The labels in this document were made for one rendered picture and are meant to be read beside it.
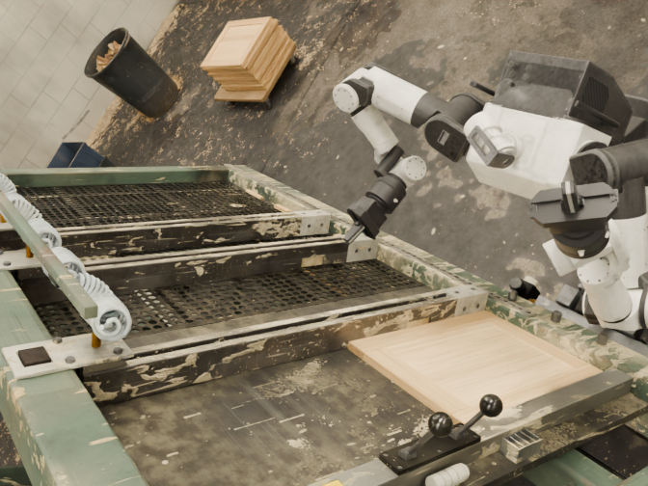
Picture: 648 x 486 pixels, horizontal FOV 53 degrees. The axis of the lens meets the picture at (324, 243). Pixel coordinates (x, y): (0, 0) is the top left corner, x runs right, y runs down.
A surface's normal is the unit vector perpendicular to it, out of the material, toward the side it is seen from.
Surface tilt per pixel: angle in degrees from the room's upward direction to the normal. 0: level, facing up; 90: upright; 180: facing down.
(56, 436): 54
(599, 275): 7
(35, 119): 90
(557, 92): 23
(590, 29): 0
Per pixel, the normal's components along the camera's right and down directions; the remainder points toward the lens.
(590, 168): -0.94, 0.23
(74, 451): 0.14, -0.94
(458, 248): -0.57, -0.48
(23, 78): 0.69, 0.17
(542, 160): -0.74, -0.12
